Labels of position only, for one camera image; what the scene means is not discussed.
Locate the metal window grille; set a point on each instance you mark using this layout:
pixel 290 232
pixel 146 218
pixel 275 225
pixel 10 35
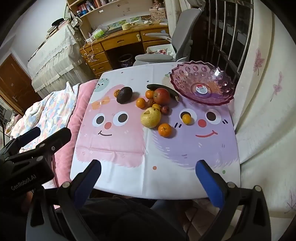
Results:
pixel 249 30

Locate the overripe dark banana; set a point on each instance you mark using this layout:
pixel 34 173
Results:
pixel 153 86

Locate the dark avocado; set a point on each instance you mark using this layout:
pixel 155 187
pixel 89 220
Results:
pixel 124 95

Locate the green tissue pack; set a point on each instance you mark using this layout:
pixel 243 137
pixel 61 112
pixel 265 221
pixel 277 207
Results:
pixel 98 33

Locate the red apple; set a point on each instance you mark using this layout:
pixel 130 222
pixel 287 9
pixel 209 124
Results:
pixel 161 96

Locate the white butterfly print curtain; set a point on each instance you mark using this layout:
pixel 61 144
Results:
pixel 266 104

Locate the white storage box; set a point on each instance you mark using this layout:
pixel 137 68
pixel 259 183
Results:
pixel 152 49

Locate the cream cup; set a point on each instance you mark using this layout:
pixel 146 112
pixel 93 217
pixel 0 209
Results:
pixel 126 26

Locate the row of books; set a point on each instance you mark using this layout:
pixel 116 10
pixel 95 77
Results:
pixel 92 4

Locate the black hat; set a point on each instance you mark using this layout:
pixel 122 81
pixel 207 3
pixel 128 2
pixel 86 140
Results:
pixel 57 22

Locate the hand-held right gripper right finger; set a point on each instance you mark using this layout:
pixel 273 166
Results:
pixel 209 185

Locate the floral quilt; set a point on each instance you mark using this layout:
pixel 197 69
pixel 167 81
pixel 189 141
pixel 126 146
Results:
pixel 46 111

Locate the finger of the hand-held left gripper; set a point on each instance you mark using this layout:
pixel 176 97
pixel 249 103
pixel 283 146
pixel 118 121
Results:
pixel 54 141
pixel 29 137

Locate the wooden desk hutch shelf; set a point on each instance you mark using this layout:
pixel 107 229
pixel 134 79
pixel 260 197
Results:
pixel 108 11

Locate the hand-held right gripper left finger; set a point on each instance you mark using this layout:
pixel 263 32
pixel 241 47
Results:
pixel 89 179

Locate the wooden desk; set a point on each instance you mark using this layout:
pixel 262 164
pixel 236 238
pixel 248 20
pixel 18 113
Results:
pixel 120 41

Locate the cartoon printed tablecloth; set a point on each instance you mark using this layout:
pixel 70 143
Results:
pixel 129 166

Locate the person's dark pants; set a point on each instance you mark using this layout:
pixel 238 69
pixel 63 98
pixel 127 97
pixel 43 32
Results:
pixel 129 222

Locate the grey office chair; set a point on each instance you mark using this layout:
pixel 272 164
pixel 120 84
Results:
pixel 182 30

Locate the wooden door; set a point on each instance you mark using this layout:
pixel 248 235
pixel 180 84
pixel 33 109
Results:
pixel 11 78

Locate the purple glass bowl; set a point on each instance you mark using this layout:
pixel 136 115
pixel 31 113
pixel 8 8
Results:
pixel 201 89

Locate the yellow pear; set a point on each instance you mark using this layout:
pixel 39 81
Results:
pixel 150 119

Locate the small dark red fruit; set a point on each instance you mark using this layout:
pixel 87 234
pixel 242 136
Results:
pixel 165 109
pixel 150 102

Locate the pink blanket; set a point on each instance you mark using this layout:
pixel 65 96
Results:
pixel 69 120

